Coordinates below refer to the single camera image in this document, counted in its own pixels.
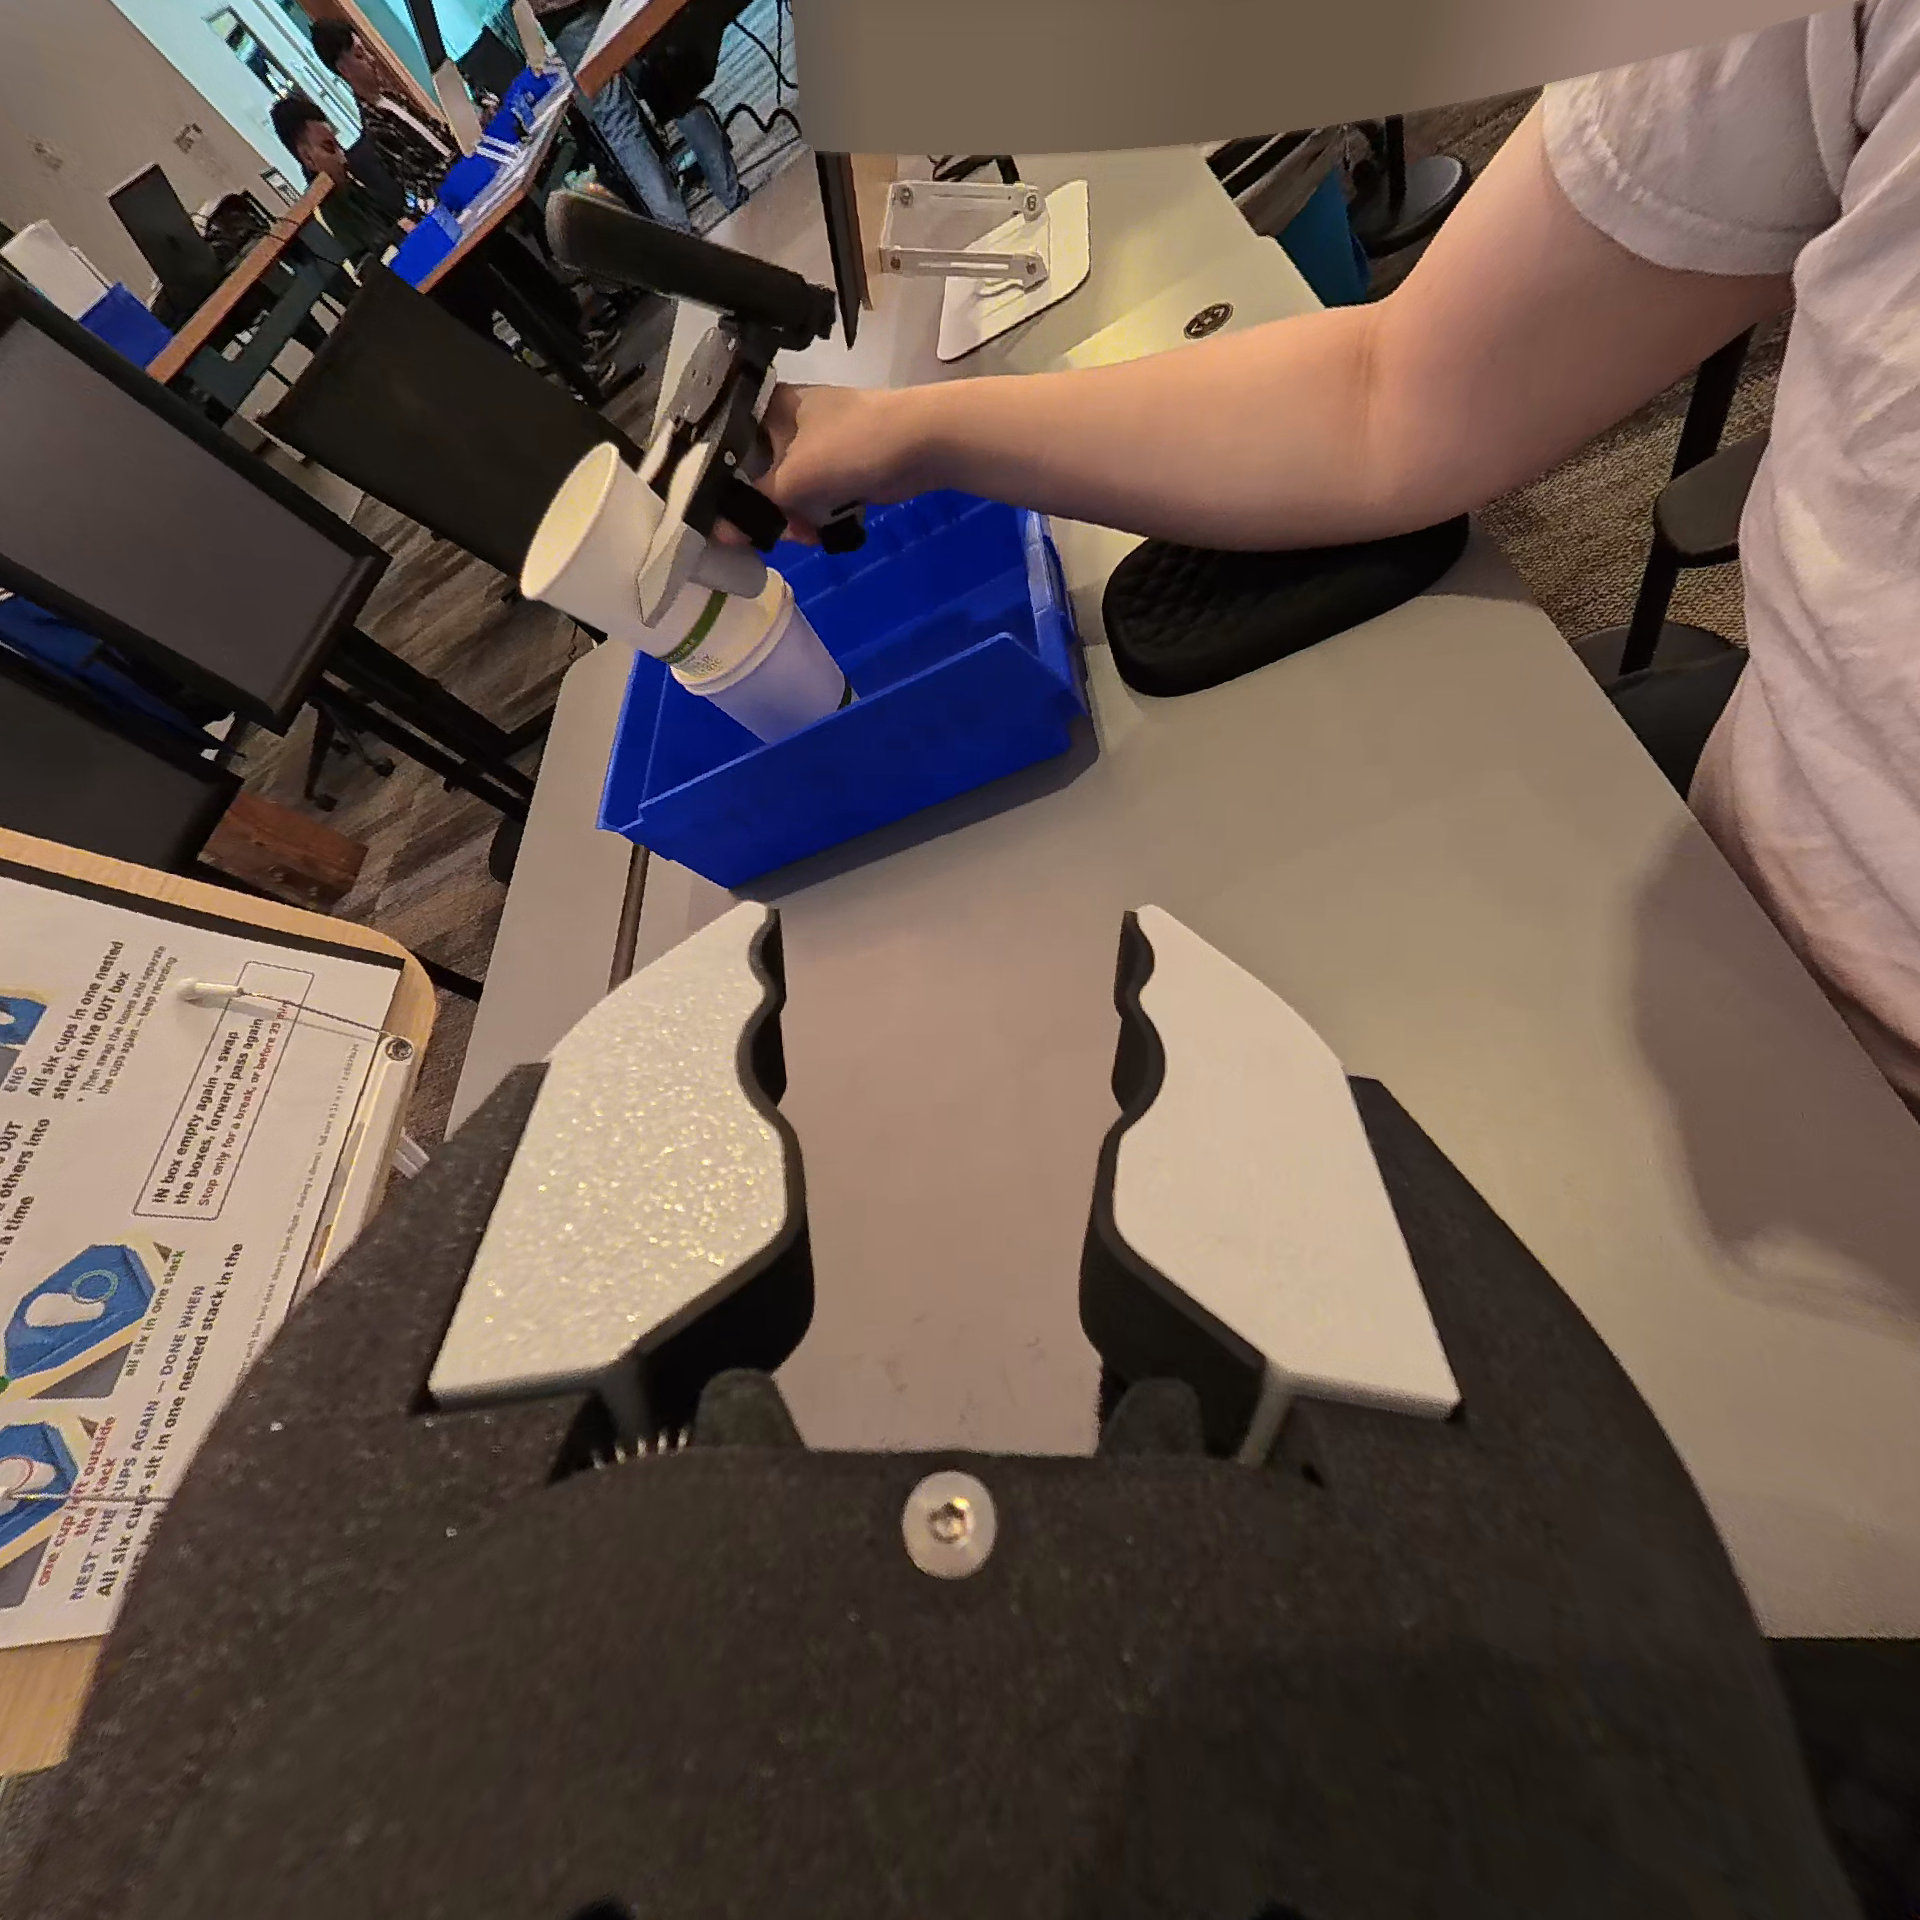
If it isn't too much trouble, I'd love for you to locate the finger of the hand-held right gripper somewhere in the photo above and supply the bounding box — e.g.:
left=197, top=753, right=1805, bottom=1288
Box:
left=641, top=428, right=725, bottom=606
left=687, top=524, right=788, bottom=601

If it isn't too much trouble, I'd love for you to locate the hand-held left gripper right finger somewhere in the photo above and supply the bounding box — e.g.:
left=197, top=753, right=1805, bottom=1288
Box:
left=1083, top=906, right=1465, bottom=1444

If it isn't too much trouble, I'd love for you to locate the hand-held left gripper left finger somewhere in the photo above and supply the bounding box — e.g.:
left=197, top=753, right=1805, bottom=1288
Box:
left=426, top=901, right=819, bottom=1420

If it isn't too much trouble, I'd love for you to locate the blue plastic bin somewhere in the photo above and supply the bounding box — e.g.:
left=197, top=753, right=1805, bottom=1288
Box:
left=384, top=134, right=549, bottom=289
left=600, top=490, right=1091, bottom=892

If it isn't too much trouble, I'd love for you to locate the person's right hand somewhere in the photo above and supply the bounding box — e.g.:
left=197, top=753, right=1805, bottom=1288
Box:
left=745, top=380, right=937, bottom=546

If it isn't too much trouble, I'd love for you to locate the instruction sheet on wooden stand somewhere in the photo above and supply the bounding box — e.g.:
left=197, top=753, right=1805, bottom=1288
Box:
left=0, top=833, right=445, bottom=1777

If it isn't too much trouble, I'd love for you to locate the black display board stand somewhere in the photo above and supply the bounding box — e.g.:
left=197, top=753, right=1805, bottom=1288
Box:
left=257, top=271, right=648, bottom=721
left=0, top=280, right=389, bottom=871

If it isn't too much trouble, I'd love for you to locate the printed instruction sign board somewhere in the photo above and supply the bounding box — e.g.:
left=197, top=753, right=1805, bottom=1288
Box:
left=0, top=868, right=411, bottom=1652

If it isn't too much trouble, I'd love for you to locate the black wrist rest pad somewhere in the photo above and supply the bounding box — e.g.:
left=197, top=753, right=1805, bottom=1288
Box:
left=1101, top=517, right=1475, bottom=696

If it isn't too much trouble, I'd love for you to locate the black office chair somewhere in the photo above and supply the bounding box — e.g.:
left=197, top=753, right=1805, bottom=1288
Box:
left=1622, top=325, right=1779, bottom=681

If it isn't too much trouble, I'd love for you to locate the white mount plate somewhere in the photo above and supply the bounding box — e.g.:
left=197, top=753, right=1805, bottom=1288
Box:
left=879, top=174, right=1093, bottom=363

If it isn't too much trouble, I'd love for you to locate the wooden post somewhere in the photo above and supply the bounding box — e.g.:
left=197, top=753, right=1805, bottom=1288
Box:
left=197, top=789, right=368, bottom=908

